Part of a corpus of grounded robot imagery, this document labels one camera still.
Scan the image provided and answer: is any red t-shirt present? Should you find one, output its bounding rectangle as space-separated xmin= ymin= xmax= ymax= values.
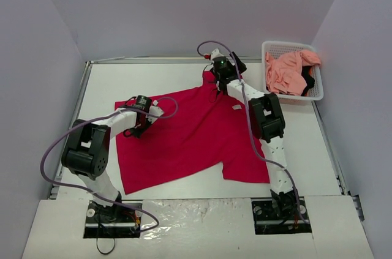
xmin=116 ymin=86 xmax=270 ymax=194

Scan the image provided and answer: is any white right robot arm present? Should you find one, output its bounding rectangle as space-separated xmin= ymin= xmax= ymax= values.
xmin=203 ymin=54 xmax=298 ymax=218

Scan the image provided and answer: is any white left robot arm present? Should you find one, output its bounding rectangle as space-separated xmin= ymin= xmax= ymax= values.
xmin=61 ymin=96 xmax=164 ymax=221

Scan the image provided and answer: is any white plastic laundry basket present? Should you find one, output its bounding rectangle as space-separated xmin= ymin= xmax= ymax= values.
xmin=262 ymin=41 xmax=324 ymax=104

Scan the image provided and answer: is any salmon pink t-shirt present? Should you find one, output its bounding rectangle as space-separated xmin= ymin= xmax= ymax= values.
xmin=265 ymin=50 xmax=322 ymax=96

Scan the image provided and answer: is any black garment in basket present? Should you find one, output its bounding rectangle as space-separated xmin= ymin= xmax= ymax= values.
xmin=301 ymin=66 xmax=315 ymax=96

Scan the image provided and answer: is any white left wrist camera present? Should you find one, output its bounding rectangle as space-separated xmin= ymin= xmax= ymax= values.
xmin=148 ymin=100 xmax=164 ymax=119

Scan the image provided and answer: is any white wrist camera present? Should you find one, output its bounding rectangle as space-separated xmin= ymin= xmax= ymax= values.
xmin=203 ymin=48 xmax=225 ymax=61
xmin=148 ymin=100 xmax=164 ymax=119

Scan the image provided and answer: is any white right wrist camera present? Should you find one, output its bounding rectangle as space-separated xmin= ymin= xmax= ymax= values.
xmin=203 ymin=48 xmax=225 ymax=61

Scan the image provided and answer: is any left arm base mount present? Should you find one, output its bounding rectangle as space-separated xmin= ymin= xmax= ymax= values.
xmin=83 ymin=201 xmax=141 ymax=239

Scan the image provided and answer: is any thin black cable loop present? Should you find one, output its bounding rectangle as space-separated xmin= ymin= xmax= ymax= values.
xmin=96 ymin=234 xmax=117 ymax=255

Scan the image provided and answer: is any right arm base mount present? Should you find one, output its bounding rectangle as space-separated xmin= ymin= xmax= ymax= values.
xmin=251 ymin=193 xmax=312 ymax=235

